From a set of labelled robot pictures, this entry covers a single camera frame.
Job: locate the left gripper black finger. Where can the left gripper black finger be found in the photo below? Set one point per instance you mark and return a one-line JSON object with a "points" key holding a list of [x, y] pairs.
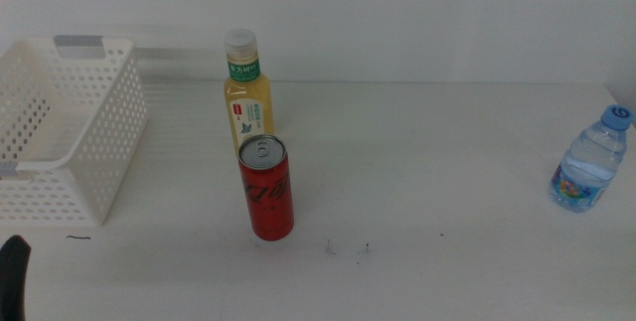
{"points": [[12, 281]]}

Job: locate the red cola can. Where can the red cola can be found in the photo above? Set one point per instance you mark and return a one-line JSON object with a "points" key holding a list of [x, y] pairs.
{"points": [[266, 197]]}

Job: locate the yellow tea bottle green label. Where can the yellow tea bottle green label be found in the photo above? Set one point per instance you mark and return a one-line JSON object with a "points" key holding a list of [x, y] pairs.
{"points": [[247, 107]]}

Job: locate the small water bottle blue cap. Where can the small water bottle blue cap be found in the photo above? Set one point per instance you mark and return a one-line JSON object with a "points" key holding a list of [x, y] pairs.
{"points": [[591, 162]]}

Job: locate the white perforated plastic basket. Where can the white perforated plastic basket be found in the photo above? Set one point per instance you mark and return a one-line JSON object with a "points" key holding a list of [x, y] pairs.
{"points": [[114, 127]]}

